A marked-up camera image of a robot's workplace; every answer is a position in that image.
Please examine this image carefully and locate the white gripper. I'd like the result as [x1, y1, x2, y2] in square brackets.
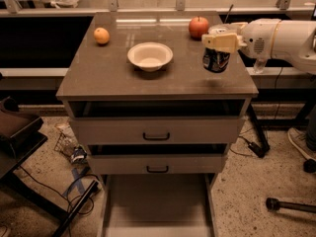
[201, 19, 280, 59]

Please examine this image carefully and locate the dark pepsi can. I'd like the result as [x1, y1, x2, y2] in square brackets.
[202, 48, 230, 73]

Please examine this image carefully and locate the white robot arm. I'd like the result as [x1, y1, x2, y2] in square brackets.
[201, 19, 316, 75]

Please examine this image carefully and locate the grey drawer cabinet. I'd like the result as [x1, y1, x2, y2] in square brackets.
[55, 11, 260, 183]

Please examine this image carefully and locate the top grey drawer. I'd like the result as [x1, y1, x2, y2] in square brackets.
[69, 118, 245, 145]

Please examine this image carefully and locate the middle grey drawer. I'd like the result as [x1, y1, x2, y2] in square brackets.
[87, 154, 226, 175]

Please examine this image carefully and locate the bottom open grey drawer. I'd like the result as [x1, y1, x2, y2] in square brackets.
[97, 174, 217, 237]

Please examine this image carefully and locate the red apple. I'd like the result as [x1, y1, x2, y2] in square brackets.
[189, 16, 209, 40]

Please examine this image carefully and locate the clear plastic water bottle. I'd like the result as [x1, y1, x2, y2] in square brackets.
[253, 58, 267, 74]

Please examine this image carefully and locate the white paper bowl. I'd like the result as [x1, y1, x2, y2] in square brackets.
[127, 42, 173, 72]

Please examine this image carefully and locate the black leaning stand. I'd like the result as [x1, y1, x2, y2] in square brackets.
[247, 105, 270, 158]

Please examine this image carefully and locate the grey sneaker shoe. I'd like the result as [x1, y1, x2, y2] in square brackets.
[287, 127, 316, 161]

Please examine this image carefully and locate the orange fruit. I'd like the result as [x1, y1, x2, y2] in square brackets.
[94, 28, 110, 44]

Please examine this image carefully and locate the black floor pole right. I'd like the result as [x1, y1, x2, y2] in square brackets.
[266, 197, 316, 213]

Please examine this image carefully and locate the blue white small package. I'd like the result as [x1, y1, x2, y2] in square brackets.
[70, 146, 87, 164]

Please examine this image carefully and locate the black bar lower left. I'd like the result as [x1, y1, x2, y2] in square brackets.
[52, 181, 98, 237]

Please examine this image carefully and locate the dark chair on left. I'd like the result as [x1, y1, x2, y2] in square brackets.
[0, 97, 67, 220]

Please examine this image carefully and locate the small wire basket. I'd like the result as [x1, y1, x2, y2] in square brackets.
[53, 133, 76, 159]

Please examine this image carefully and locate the black floor cable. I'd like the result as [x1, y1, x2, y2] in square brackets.
[18, 165, 102, 237]

